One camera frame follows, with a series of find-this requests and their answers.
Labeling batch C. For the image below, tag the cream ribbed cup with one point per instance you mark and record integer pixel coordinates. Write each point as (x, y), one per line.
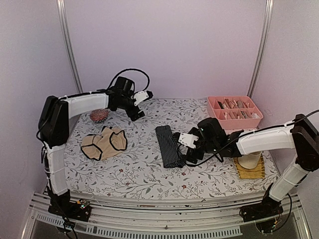
(249, 161)

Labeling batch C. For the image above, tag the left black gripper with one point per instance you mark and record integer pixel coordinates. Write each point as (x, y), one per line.
(132, 114)

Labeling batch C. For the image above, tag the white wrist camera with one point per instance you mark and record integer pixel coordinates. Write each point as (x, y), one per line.
(141, 96)
(188, 140)

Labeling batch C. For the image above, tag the navy striped underwear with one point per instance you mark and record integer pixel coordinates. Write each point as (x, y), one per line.
(170, 154)

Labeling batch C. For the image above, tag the red patterned rolled underwear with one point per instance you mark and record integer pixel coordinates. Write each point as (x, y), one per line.
(99, 116)

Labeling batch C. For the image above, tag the right aluminium frame post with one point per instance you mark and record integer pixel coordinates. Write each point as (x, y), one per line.
(262, 45)

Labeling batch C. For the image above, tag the front aluminium rail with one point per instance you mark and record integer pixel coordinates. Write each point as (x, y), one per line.
(121, 218)

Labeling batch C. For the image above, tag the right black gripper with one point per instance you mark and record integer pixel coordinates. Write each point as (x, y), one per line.
(190, 154)

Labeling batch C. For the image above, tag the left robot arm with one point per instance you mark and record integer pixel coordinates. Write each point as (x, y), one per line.
(53, 126)

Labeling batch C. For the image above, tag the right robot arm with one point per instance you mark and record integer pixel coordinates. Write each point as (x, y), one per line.
(299, 134)

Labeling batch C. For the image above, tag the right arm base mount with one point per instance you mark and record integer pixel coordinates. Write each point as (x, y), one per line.
(266, 208)

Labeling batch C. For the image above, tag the pink divided organizer tray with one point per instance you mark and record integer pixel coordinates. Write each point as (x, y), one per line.
(234, 112)

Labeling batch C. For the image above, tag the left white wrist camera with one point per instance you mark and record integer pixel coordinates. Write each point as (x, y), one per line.
(141, 96)

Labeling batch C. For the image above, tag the left aluminium frame post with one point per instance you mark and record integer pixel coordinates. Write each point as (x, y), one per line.
(68, 44)

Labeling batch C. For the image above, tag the floral table cloth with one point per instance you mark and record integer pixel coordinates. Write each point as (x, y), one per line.
(138, 172)

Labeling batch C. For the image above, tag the yellow woven mat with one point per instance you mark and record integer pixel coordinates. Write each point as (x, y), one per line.
(256, 173)

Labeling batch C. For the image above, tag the beige underwear black trim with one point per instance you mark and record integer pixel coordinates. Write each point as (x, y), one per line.
(110, 142)

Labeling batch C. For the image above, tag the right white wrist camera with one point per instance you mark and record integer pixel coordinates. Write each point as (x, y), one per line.
(188, 140)

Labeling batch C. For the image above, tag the aluminium frame post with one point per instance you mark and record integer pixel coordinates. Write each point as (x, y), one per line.
(262, 45)
(68, 44)

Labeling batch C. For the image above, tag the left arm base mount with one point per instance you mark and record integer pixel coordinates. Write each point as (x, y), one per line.
(62, 206)

